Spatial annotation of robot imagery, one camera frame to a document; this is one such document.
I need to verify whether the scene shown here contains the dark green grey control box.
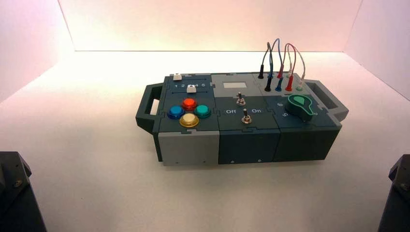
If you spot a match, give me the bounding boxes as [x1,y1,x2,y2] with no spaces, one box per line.
[135,72,349,167]

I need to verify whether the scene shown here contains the green round push button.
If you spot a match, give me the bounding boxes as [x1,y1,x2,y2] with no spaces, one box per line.
[193,105,212,119]

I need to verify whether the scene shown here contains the yellow round push button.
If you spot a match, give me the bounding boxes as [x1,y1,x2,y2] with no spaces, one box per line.
[179,114,200,128]

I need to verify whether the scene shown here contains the red round push button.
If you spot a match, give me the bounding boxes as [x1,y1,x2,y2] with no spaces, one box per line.
[182,98,197,111]

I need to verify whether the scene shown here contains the blue round push button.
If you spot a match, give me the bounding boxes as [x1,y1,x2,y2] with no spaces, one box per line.
[167,105,186,120]

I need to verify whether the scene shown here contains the small grey display screen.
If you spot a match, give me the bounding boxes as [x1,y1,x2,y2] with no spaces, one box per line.
[222,81,248,90]

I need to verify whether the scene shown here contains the green rotary selector knob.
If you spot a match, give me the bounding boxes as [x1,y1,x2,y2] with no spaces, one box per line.
[284,94,315,122]

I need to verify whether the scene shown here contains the black jumper cable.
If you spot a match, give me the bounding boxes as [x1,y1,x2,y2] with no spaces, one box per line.
[258,42,274,93]

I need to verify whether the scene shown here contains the blue jumper cable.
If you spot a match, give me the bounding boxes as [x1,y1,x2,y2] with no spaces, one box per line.
[268,38,284,92]

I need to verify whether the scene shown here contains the red jumper cable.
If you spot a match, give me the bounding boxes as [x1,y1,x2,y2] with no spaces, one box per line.
[277,43,295,92]

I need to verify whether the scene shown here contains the white jumper cable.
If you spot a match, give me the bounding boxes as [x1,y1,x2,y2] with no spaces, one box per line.
[286,46,307,92]

